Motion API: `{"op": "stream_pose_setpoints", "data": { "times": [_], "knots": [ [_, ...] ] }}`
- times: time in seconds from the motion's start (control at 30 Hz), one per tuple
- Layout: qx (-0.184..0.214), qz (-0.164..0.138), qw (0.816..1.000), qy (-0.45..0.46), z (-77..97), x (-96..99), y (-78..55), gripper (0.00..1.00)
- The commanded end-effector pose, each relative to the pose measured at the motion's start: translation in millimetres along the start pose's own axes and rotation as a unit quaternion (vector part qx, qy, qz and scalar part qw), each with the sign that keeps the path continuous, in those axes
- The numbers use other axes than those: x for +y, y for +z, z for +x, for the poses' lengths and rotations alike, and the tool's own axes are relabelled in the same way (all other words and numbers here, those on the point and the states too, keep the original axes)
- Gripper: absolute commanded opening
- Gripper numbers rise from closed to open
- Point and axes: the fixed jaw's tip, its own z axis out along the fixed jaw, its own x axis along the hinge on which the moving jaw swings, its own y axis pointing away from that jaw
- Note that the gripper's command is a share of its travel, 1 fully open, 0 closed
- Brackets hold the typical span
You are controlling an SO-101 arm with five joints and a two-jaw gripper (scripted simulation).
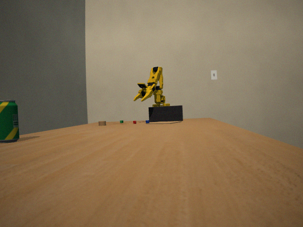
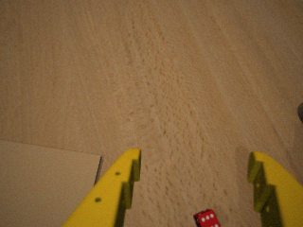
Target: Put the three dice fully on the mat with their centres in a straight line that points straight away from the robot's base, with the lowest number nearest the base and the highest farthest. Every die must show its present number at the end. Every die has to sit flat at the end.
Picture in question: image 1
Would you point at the green drink can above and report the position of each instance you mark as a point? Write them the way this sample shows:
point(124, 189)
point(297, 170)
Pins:
point(9, 129)

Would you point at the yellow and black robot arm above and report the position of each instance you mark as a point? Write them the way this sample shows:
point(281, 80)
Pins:
point(155, 76)

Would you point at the tan short cylinder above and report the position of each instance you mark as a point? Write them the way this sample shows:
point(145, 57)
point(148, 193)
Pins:
point(102, 123)

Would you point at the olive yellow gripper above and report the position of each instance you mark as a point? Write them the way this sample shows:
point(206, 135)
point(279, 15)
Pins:
point(143, 93)

